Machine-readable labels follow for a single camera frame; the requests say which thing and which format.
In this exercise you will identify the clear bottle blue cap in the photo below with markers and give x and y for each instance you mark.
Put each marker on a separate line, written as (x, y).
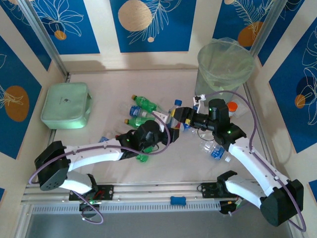
(177, 102)

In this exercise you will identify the green plastic bottle yellow cap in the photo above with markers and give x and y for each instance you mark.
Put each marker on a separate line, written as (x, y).
(146, 102)
(138, 121)
(143, 158)

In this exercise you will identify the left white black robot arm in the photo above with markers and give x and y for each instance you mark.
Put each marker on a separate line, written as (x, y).
(94, 155)

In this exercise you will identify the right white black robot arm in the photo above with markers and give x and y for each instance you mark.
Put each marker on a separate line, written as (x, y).
(247, 161)

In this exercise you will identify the translucent grey plastic bin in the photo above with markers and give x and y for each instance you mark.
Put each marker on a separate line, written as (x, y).
(203, 84)

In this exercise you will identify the clear bin with green liner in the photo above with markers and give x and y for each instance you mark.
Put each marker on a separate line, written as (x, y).
(223, 62)

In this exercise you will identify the orange cap pill bottle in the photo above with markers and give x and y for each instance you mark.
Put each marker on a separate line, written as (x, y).
(233, 106)

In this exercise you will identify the clear plastic cup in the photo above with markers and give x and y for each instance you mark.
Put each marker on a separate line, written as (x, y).
(241, 110)

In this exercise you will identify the squashed clear bottle blue label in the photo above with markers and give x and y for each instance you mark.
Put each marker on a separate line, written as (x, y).
(135, 110)

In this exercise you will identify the blue bone-shaped object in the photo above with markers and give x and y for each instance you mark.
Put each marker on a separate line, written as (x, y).
(177, 200)

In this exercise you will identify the mint green zip pouch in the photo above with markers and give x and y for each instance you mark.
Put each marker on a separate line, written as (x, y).
(65, 105)

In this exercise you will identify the aluminium frame rail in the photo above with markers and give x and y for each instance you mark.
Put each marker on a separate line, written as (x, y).
(153, 191)

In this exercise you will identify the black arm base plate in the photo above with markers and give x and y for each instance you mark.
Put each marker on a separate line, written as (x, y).
(209, 190)
(106, 192)

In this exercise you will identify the black base electronics bracket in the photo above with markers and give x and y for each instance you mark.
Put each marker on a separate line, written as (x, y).
(89, 209)
(226, 208)

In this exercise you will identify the aluminium corner post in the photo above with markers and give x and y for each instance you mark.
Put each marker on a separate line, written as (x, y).
(42, 37)
(267, 29)

